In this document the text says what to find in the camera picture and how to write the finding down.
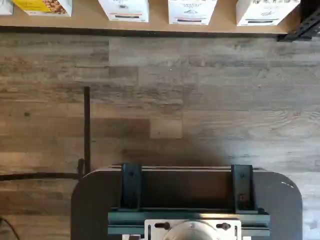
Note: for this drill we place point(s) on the white box yellow strip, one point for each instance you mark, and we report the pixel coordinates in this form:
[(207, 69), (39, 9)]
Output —
[(123, 10)]

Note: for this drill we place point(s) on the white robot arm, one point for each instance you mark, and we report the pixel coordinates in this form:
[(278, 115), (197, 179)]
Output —
[(192, 232)]

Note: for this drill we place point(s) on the wooden shelf board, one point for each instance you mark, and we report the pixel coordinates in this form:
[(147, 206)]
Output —
[(155, 26)]

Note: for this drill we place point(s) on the white box pink strip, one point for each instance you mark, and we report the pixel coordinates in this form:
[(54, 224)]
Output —
[(192, 11)]

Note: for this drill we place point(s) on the white box dark strip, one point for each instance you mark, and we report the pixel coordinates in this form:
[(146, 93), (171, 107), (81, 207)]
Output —
[(265, 12)]

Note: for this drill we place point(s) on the white yellow granola box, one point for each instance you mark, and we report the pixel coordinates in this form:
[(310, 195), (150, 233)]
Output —
[(42, 7)]

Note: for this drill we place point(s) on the dark grey base platform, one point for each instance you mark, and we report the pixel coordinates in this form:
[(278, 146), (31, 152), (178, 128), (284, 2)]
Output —
[(87, 212)]

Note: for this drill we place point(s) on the black metal bracket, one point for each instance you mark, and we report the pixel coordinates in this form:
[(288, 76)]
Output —
[(242, 187), (131, 187)]

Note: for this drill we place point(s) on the white mount plate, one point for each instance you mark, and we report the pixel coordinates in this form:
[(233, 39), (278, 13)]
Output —
[(150, 232)]

